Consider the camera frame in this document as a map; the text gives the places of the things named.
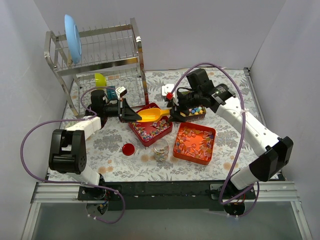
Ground floral table mat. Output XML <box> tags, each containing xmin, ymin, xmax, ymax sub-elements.
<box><xmin>47</xmin><ymin>69</ymin><xmax>278</xmax><ymax>182</ymax></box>

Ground steel dish rack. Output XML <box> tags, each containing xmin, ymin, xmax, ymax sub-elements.
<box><xmin>44</xmin><ymin>18</ymin><xmax>149</xmax><ymax>118</ymax></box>

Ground orange tray clear lollipops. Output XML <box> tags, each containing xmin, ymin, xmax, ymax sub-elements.
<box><xmin>173</xmin><ymin>122</ymin><xmax>216</xmax><ymax>166</ymax></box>

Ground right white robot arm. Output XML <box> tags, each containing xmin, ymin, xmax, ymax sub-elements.
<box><xmin>167</xmin><ymin>68</ymin><xmax>294</xmax><ymax>199</ymax></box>

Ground clear glass jar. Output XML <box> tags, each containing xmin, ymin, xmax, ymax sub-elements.
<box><xmin>153</xmin><ymin>139</ymin><xmax>169</xmax><ymax>162</ymax></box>

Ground lime green bowl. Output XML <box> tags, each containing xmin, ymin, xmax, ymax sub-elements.
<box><xmin>94</xmin><ymin>73</ymin><xmax>107</xmax><ymax>87</ymax></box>

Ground dark tin star candies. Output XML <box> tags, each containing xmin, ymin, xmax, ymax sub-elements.
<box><xmin>180</xmin><ymin>106</ymin><xmax>207</xmax><ymax>122</ymax></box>

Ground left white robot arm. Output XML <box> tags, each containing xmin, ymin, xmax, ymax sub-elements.
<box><xmin>48</xmin><ymin>86</ymin><xmax>142</xmax><ymax>200</ymax></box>

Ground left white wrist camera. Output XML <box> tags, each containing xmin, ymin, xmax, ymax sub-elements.
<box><xmin>115</xmin><ymin>86</ymin><xmax>127</xmax><ymax>100</ymax></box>

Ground red tray swirl lollipops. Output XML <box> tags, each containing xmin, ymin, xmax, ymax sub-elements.
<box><xmin>128</xmin><ymin>116</ymin><xmax>173</xmax><ymax>147</ymax></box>

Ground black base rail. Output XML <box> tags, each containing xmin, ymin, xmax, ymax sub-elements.
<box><xmin>74</xmin><ymin>179</ymin><xmax>256</xmax><ymax>213</ymax></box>

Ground blue plate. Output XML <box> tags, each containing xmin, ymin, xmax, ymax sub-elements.
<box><xmin>64</xmin><ymin>14</ymin><xmax>82</xmax><ymax>65</ymax></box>

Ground red jar lid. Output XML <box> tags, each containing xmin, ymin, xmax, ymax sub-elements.
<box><xmin>122</xmin><ymin>143</ymin><xmax>135</xmax><ymax>156</ymax></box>

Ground yellow plastic scoop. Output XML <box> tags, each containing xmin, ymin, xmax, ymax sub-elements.
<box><xmin>137</xmin><ymin>108</ymin><xmax>171</xmax><ymax>123</ymax></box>

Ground teal white cup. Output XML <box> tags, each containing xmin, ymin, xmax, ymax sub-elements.
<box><xmin>106</xmin><ymin>85</ymin><xmax>118</xmax><ymax>101</ymax></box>

